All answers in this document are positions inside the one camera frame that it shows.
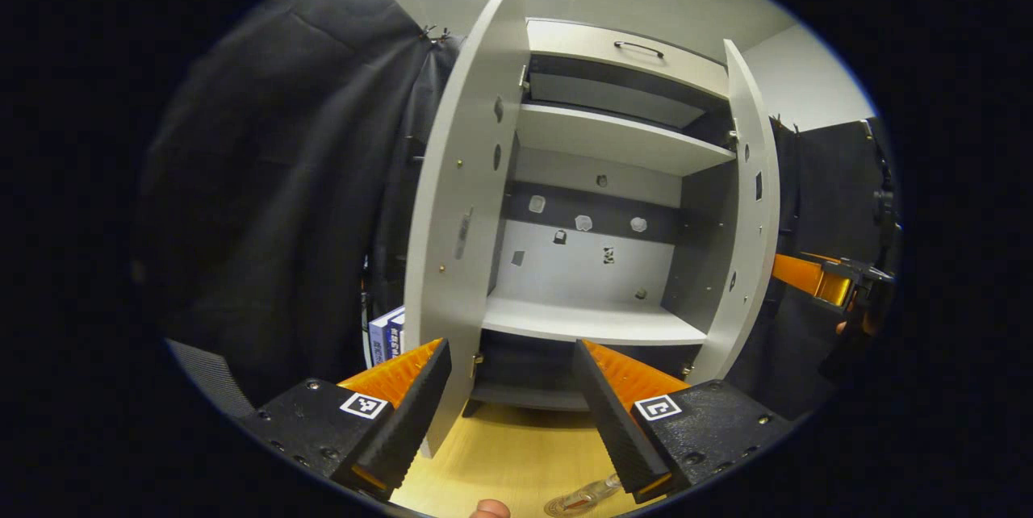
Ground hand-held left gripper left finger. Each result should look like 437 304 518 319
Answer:
240 338 453 503

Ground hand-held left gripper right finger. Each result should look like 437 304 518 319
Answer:
573 339 796 504

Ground white cabinet door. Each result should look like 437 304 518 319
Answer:
402 0 529 458
686 38 782 386

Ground clear glass bottle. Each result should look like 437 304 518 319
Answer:
543 474 624 518

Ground grey white cabinet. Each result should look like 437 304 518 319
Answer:
464 18 739 414

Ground white cabinet shelf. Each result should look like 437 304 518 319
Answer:
482 295 709 347
516 102 737 178
529 73 707 129

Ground white cabinet drawer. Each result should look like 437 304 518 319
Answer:
526 18 731 99

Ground black backdrop cloth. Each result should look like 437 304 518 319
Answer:
133 0 465 414
747 116 898 422

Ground light blue book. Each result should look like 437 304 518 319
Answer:
367 306 404 367

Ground black metal stand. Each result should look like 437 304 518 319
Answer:
862 119 901 261

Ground grey ribbed cloth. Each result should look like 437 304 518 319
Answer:
165 338 257 420

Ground black drawer handle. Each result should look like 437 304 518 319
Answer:
613 40 667 61

